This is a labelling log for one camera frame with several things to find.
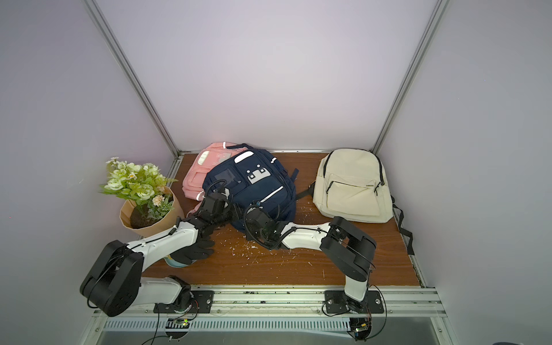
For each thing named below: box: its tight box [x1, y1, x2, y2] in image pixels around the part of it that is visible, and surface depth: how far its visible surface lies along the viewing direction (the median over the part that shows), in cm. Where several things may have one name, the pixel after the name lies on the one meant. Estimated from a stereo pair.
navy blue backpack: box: [201, 143, 299, 231], surface depth 102 cm
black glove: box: [170, 235, 215, 266], surface depth 82 cm
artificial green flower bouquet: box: [99, 156, 179, 219], surface depth 75 cm
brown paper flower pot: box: [119, 186, 185, 237], surface depth 77 cm
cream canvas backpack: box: [312, 148, 415, 255], surface depth 103 cm
